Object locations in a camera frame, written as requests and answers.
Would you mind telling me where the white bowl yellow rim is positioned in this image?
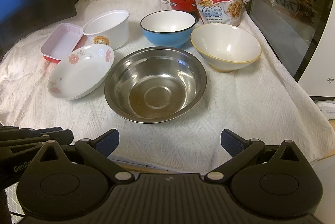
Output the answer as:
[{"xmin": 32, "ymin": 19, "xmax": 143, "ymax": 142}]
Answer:
[{"xmin": 190, "ymin": 23, "xmax": 262, "ymax": 72}]

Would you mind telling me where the white plastic cup bowl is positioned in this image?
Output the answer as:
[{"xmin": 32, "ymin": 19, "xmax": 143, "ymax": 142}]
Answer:
[{"xmin": 82, "ymin": 9, "xmax": 130, "ymax": 50}]

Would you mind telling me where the blue enamel bowl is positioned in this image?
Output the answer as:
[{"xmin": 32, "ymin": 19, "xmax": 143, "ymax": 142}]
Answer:
[{"xmin": 140, "ymin": 10, "xmax": 196, "ymax": 48}]

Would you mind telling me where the floral white plate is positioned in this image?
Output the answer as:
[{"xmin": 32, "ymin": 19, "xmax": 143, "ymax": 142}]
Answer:
[{"xmin": 48, "ymin": 44, "xmax": 115, "ymax": 100}]

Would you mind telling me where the stainless steel bowl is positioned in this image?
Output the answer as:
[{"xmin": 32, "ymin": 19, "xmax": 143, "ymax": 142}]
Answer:
[{"xmin": 104, "ymin": 47, "xmax": 207, "ymax": 124}]

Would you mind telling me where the white woven tablecloth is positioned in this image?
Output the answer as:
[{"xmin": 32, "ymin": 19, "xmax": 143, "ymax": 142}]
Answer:
[{"xmin": 1, "ymin": 13, "xmax": 334, "ymax": 174}]

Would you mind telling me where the red white rectangular tray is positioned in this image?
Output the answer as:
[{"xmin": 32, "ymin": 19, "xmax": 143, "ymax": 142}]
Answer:
[{"xmin": 40, "ymin": 23, "xmax": 83, "ymax": 63}]

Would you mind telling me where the black microwave oven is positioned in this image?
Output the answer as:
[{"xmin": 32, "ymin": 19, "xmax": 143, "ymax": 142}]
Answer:
[{"xmin": 249, "ymin": 0, "xmax": 334, "ymax": 97}]

